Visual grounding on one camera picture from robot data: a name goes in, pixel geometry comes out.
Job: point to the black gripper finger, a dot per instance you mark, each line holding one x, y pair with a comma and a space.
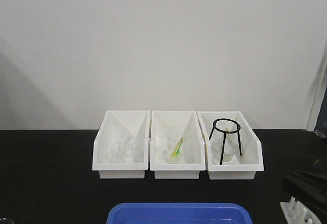
308, 188

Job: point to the white drying peg rack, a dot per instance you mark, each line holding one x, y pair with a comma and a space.
297, 213

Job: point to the white bin right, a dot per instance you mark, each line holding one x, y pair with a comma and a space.
242, 167

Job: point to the white bin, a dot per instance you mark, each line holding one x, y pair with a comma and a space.
242, 167
193, 148
119, 124

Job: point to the glass flask under tripod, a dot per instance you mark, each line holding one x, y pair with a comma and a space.
227, 154

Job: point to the yellow green plastic pipette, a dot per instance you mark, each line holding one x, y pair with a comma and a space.
176, 150

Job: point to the glass beaker with pipettes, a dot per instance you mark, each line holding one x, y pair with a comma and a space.
175, 142

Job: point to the white bin middle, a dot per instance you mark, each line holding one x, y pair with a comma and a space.
193, 148

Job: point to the blue plastic tray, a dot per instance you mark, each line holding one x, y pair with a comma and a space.
178, 213

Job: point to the white bin left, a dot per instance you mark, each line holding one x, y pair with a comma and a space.
119, 124

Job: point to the black wire tripod stand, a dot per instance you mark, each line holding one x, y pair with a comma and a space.
226, 127

